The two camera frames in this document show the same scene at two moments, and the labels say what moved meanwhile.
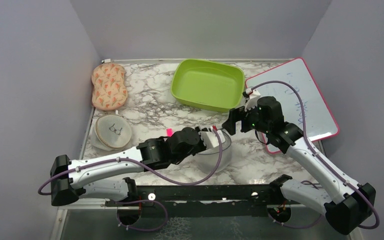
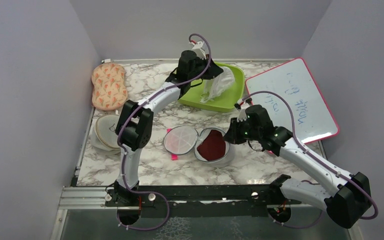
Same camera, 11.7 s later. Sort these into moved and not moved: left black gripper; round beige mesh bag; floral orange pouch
Moved: left black gripper
Not moved: floral orange pouch; round beige mesh bag
